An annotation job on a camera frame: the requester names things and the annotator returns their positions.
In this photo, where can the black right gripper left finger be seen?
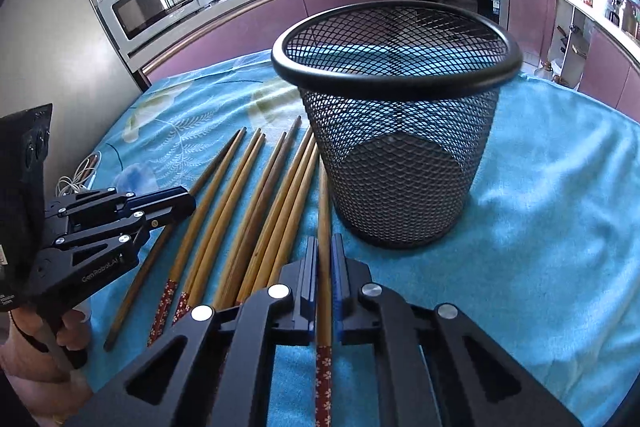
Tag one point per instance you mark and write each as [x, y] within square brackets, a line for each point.
[213, 368]

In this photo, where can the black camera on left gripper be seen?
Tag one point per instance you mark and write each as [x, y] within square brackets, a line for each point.
[24, 148]

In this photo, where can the black mesh utensil holder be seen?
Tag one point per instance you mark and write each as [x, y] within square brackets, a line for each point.
[400, 96]

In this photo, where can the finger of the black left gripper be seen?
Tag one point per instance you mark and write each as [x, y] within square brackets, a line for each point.
[163, 220]
[171, 203]

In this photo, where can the silver microwave oven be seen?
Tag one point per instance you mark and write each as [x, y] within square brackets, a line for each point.
[134, 23]

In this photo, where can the blue floral tablecloth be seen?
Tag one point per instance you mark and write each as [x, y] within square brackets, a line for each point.
[545, 257]

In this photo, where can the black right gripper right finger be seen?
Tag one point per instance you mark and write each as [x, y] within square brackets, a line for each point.
[434, 367]

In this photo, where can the purple kitchen cabinets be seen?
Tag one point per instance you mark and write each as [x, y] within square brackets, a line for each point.
[232, 28]

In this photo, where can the bamboo chopstick red patterned end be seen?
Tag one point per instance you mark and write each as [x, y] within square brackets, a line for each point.
[188, 240]

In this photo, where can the left hand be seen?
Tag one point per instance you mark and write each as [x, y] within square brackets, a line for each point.
[35, 391]

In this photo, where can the silver refrigerator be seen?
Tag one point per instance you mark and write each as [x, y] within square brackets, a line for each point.
[57, 52]

